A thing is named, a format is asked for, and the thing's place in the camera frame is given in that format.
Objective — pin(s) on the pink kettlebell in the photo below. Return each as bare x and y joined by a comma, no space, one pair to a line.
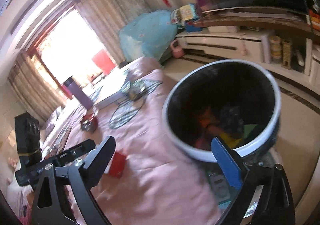
177,51

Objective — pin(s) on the yellow stacked jars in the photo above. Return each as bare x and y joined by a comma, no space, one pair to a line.
276,48

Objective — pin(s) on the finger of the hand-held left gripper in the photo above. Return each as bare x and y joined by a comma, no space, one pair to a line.
75,151

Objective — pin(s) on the illustrated book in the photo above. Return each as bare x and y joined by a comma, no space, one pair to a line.
112,89

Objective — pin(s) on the white television cabinet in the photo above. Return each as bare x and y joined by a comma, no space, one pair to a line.
225,42

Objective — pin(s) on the yellow blue toy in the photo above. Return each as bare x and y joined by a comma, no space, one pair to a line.
187,14

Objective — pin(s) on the red small box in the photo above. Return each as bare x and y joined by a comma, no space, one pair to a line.
313,18

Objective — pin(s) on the beige tall box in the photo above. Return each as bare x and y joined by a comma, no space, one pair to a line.
287,54

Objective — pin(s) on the purple thermos bottle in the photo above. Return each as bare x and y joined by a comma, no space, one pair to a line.
80,94

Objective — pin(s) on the white-rimmed black trash bin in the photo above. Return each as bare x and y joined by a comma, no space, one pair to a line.
190,151

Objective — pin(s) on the balcony sliding door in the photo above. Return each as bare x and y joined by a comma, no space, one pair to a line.
70,44

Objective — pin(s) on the beige patterned curtain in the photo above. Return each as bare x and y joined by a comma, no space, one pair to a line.
32,84
112,14

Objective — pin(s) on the gold foil wrapper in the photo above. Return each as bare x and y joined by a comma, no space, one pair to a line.
132,93

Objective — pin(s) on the red chair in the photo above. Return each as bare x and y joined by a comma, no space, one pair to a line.
103,61

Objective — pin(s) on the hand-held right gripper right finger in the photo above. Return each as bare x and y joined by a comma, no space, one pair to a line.
226,162

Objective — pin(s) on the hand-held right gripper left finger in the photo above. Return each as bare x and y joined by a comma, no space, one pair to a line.
102,162

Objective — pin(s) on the red cardboard box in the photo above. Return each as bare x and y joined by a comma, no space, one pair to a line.
118,165

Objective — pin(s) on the teal white box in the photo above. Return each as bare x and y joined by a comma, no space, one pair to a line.
221,187

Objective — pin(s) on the light blue cover cloth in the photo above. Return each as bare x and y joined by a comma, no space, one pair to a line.
147,34

